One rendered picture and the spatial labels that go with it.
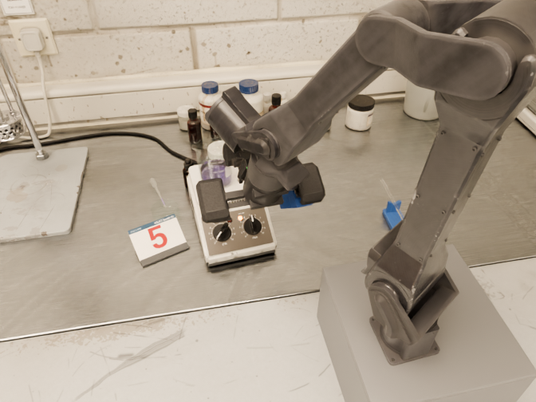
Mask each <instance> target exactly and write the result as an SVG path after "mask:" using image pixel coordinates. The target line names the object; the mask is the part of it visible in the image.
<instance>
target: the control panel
mask: <svg viewBox="0 0 536 402"><path fill-rule="evenodd" d="M251 215H253V216H254V217H255V218H256V219H258V220H259V221H260V223H261V224H262V229H261V230H260V232H259V233H258V234H256V235H250V234H247V233H246V232H245V230H244V227H243V226H244V222H245V221H246V220H247V219H248V218H249V217H250V216H251ZM230 216H231V222H230V223H229V222H227V221H226V222H221V223H205V222H204V221H203V220H202V217H201V220H202V224H203V231H204V235H205V239H206V243H207V249H208V254H209V256H213V255H217V254H224V253H227V252H231V251H236V250H242V249H246V248H250V247H254V246H261V245H265V244H268V243H272V242H274V240H273V237H272V234H271V231H270V225H269V223H268V219H267V216H266V211H265V207H264V208H259V209H254V210H251V209H250V208H245V209H241V210H237V211H230ZM239 216H242V220H239V219H238V217H239ZM224 223H228V227H229V228H230V229H231V236H230V237H229V239H228V240H227V241H225V242H220V241H218V240H216V239H215V238H214V236H213V230H214V228H215V227H216V226H217V225H219V224H224Z"/></svg>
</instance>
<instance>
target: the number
mask: <svg viewBox="0 0 536 402"><path fill-rule="evenodd" d="M131 236H132V240H133V242H134V243H135V246H136V249H137V251H138V254H139V256H140V257H142V256H144V255H146V254H150V253H151V252H154V251H156V250H159V249H162V248H164V247H166V246H170V245H171V244H174V243H176V242H179V241H181V240H183V236H182V234H181V232H180V229H179V227H178V224H177V222H176V220H175V218H173V219H170V220H168V221H165V222H163V223H159V224H157V225H155V226H152V227H149V228H146V229H144V230H141V231H138V232H136V233H134V234H131Z"/></svg>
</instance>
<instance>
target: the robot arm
mask: <svg viewBox="0 0 536 402"><path fill-rule="evenodd" d="M388 68H391V69H394V70H396V71H397V72H398V73H399V74H401V75H402V76H403V77H405V78H406V79H408V80H409V81H410V82H412V83H413V84H414V85H416V86H418V87H421V88H424V89H430V90H433V91H435V95H434V100H435V106H436V110H437V113H438V117H439V129H438V131H437V132H436V133H437V134H436V136H435V139H434V142H433V145H432V148H431V150H430V152H429V155H428V158H427V160H426V163H425V165H424V169H423V171H422V173H421V175H420V178H419V181H418V184H417V185H416V188H415V191H414V193H413V196H412V199H411V202H410V203H409V206H408V209H407V212H406V214H405V216H404V220H401V221H400V222H399V223H397V224H396V225H395V226H394V227H393V228H392V229H391V230H390V231H389V232H388V233H387V234H386V235H385V236H384V237H383V238H382V239H381V240H380V241H378V242H377V243H376V244H375V245H374V246H373V247H372V248H371V249H370V250H369V253H368V258H367V266H366V267H365V268H364V269H363V270H362V271H361V273H362V274H366V276H365V287H366V289H367V290H368V295H369V300H370V303H371V307H372V313H373V316H371V317H370V318H369V323H370V325H371V326H372V330H373V332H374V333H375V335H376V338H377V340H378V342H379V344H380V347H381V348H382V350H383V352H384V355H385V357H386V359H387V361H388V363H389V364H390V365H391V366H395V365H400V364H403V363H406V362H409V361H414V360H418V359H421V358H425V357H429V356H433V355H436V354H438V353H439V351H440V349H439V346H438V345H437V343H436V340H435V338H436V335H437V333H438V332H439V326H438V325H437V321H438V319H439V316H440V315H441V314H442V313H443V311H444V310H445V309H446V308H447V307H448V306H449V305H450V304H451V302H452V301H453V300H454V299H455V297H456V296H457V295H458V294H459V290H458V289H457V287H456V285H455V283H454V282H453V280H452V279H451V276H450V274H449V273H448V272H447V269H446V268H445V267H446V264H447V258H448V252H447V248H446V245H445V243H446V241H447V238H448V236H449V234H450V233H451V230H452V228H453V227H454V225H455V223H456V221H457V219H458V217H459V216H460V214H461V212H462V210H463V208H464V206H465V204H466V202H467V201H468V199H469V198H470V197H471V193H472V191H473V190H474V188H475V185H476V184H477V182H478V180H479V178H480V176H481V175H482V173H483V170H484V168H485V167H486V165H487V163H488V161H489V159H490V157H491V155H492V154H493V152H494V150H495V148H496V146H497V144H498V142H499V141H501V139H502V135H503V133H504V132H505V130H506V129H507V128H508V127H509V125H510V124H511V123H512V122H513V121H514V120H515V118H516V117H517V116H518V115H519V114H520V113H521V112H522V110H523V109H524V108H525V107H526V106H527V105H528V104H529V103H530V102H531V101H532V100H533V99H534V97H535V96H536V0H393V1H391V2H389V3H387V4H384V5H382V6H380V7H378V8H376V9H375V10H372V11H370V12H369V13H367V14H366V15H365V16H364V17H363V18H362V20H361V22H360V24H359V25H358V27H357V29H356V30H355V32H354V33H353V34H352V35H351V36H350V37H349V38H348V39H347V40H346V41H345V43H344V44H343V45H342V46H341V47H340V48H339V49H338V50H337V52H336V53H335V54H334V55H333V56H332V57H331V58H330V59H329V60H328V61H327V62H326V63H325V64H324V65H323V66H322V67H321V68H320V69H319V71H318V72H317V73H316V74H315V75H314V76H313V77H312V78H311V79H310V80H309V82H308V83H307V84H306V85H305V86H304V87H303V88H302V89H301V91H300V92H299V93H298V94H297V95H296V96H295V97H294V98H292V99H291V100H289V101H287V102H286V103H285V104H282V105H281V106H279V107H277V108H276V109H273V110H271V111H269V112H267V113H266V114H264V115H262V116H260V115H259V113H258V112H257V111H256V110H255V109H254V108H253V107H252V105H251V104H250V103H249V102H248V101H247V100H246V98H245V97H244V96H243V95H242V93H241V92H240V91H239V90H238V89H237V88H236V86H233V87H231V88H229V89H227V90H225V91H223V94H222V96H221V97H220V98H219V99H218V100H217V101H216V102H215V103H214V104H213V105H212V106H211V107H210V109H209V110H208V111H207V112H206V114H205V120H206V121H207V123H208V124H209V125H210V126H211V127H212V128H213V129H214V130H215V131H216V132H217V134H218V135H219V136H220V137H221V138H222V140H223V141H224V142H225V143H224V145H223V158H224V161H225V164H226V166H227V167H230V166H234V168H238V176H237V177H238V178H237V180H238V182H239V183H243V181H244V184H243V187H242V190H237V191H229V192H225V189H224V186H223V180H222V179H221V178H215V179H205V180H200V181H199V182H198V183H197V184H196V192H197V196H198V201H199V207H200V211H201V215H202V220H203V221H204V222H205V223H221V222H226V221H231V216H230V212H229V209H231V208H236V207H244V206H248V205H250V209H251V210H254V209H259V208H264V207H271V206H276V205H280V208H281V209H287V208H299V207H306V206H311V205H313V203H319V202H321V201H322V200H323V199H324V197H325V188H324V185H323V182H322V179H321V175H320V172H319V170H318V167H317V166H316V165H315V164H314V163H307V164H302V162H301V161H300V160H299V159H298V155H299V154H301V153H302V152H304V151H305V150H306V149H308V148H310V147H311V146H313V145H314V144H316V143H317V142H318V141H320V140H321V138H322V137H323V136H324V135H325V133H326V132H327V131H328V129H329V128H330V126H331V123H332V119H333V117H334V116H335V115H336V113H339V110H340V109H342V108H343V107H344V106H345V105H346V104H348V103H349V102H350V101H351V100H352V99H353V98H354V97H355V96H356V95H358V94H359V93H360V92H361V91H363V90H364V89H365V88H366V87H367V86H369V85H370V84H371V83H372V82H373V81H375V80H376V79H377V78H378V77H379V76H380V75H381V74H382V73H383V72H385V71H386V70H387V69H388ZM241 199H242V201H241ZM244 199H245V201H244ZM236 200H237V202H236ZM233 201H234V203H233ZM228 202H229V203H228Z"/></svg>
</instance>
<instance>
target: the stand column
mask: <svg viewBox="0 0 536 402"><path fill-rule="evenodd" d="M0 65H1V67H2V70H3V72H4V74H5V76H6V79H7V81H8V84H9V86H10V89H11V91H12V93H13V95H14V99H15V100H16V103H17V105H18V108H19V110H20V113H21V114H22V118H23V120H24V122H25V124H26V127H27V129H28V132H29V134H30V137H31V140H32V141H33V145H34V147H35V149H36V151H37V153H35V156H36V159H37V160H46V159H48V158H49V154H48V152H47V151H46V150H43V147H42V146H41V142H40V140H39V138H38V135H37V132H36V130H35V127H34V124H33V122H32V120H31V118H30V115H29V112H28V110H27V107H26V104H25V102H24V100H23V98H22V95H21V92H20V90H19V87H18V85H17V82H16V80H15V78H14V75H13V73H12V70H11V68H10V65H9V62H8V61H7V58H6V55H5V53H4V50H3V48H2V45H1V42H0Z"/></svg>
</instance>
